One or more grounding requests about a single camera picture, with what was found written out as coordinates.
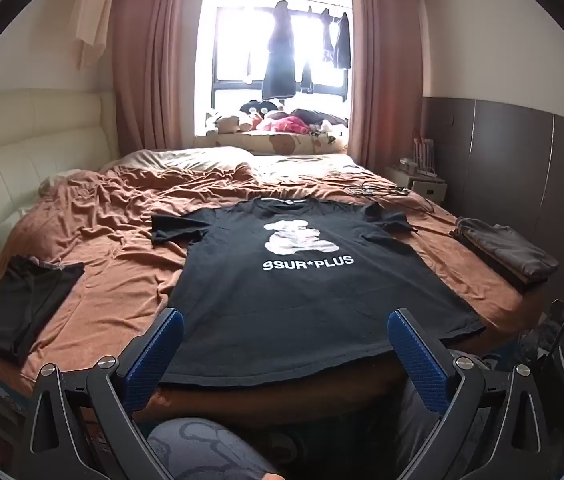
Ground brown blanket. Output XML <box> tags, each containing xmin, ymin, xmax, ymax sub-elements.
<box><xmin>0</xmin><ymin>162</ymin><xmax>547</xmax><ymax>426</ymax></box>

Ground cream padded headboard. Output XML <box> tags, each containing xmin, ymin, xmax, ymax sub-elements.
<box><xmin>0</xmin><ymin>91</ymin><xmax>120</xmax><ymax>271</ymax></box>

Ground thin black cable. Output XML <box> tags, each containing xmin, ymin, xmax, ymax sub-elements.
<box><xmin>347</xmin><ymin>185</ymin><xmax>435</xmax><ymax>213</ymax></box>

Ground cream hanging cloth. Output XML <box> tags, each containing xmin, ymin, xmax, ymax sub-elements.
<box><xmin>74</xmin><ymin>0</ymin><xmax>123</xmax><ymax>68</ymax></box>

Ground pink plush toy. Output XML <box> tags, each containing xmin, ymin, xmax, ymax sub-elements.
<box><xmin>262</xmin><ymin>115</ymin><xmax>310</xmax><ymax>136</ymax></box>

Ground striped tote bag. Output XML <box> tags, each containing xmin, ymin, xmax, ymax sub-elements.
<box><xmin>412</xmin><ymin>127</ymin><xmax>435</xmax><ymax>176</ymax></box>

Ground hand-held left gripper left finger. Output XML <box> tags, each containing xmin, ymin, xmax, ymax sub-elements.
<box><xmin>26</xmin><ymin>308</ymin><xmax>185</xmax><ymax>480</ymax></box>

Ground beige duvet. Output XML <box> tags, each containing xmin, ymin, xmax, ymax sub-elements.
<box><xmin>102</xmin><ymin>146</ymin><xmax>357</xmax><ymax>181</ymax></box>

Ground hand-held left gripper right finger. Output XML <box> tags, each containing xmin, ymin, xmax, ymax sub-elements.
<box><xmin>388</xmin><ymin>308</ymin><xmax>550</xmax><ymax>480</ymax></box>

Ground grey clothes stack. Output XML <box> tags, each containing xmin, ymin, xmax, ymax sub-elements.
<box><xmin>450</xmin><ymin>216</ymin><xmax>560</xmax><ymax>295</ymax></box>

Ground person's leg grey pants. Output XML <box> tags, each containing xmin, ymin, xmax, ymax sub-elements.
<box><xmin>394</xmin><ymin>375</ymin><xmax>443</xmax><ymax>466</ymax></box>
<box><xmin>147</xmin><ymin>417</ymin><xmax>283</xmax><ymax>480</ymax></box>

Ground folded black garment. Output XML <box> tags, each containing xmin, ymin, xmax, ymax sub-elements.
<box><xmin>0</xmin><ymin>255</ymin><xmax>86</xmax><ymax>366</ymax></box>

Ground beige bear plush toy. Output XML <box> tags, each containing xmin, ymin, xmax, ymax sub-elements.
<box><xmin>204</xmin><ymin>110</ymin><xmax>243</xmax><ymax>135</ymax></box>

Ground dark grey wardrobe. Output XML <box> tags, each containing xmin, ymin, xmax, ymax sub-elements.
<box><xmin>422</xmin><ymin>96</ymin><xmax>564</xmax><ymax>291</ymax></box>

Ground pale green nightstand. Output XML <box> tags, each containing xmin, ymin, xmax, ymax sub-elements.
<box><xmin>387</xmin><ymin>162</ymin><xmax>448</xmax><ymax>206</ymax></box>

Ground pink curtain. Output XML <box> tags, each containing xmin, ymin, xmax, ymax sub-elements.
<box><xmin>109</xmin><ymin>0</ymin><xmax>210</xmax><ymax>161</ymax></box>
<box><xmin>347</xmin><ymin>0</ymin><xmax>425</xmax><ymax>173</ymax></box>

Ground bear print cushion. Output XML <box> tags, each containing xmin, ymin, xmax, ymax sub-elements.
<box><xmin>207</xmin><ymin>130</ymin><xmax>350</xmax><ymax>156</ymax></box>

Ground long dark hanging garment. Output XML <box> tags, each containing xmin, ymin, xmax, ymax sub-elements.
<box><xmin>261</xmin><ymin>1</ymin><xmax>297</xmax><ymax>102</ymax></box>

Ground short dark hanging garment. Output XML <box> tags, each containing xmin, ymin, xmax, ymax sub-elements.
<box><xmin>333</xmin><ymin>12</ymin><xmax>351</xmax><ymax>71</ymax></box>

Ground black round plush toy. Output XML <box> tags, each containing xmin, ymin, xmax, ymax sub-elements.
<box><xmin>240</xmin><ymin>100</ymin><xmax>280</xmax><ymax>118</ymax></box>

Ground black bear print t-shirt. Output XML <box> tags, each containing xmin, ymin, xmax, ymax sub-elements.
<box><xmin>151</xmin><ymin>197</ymin><xmax>486</xmax><ymax>390</ymax></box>

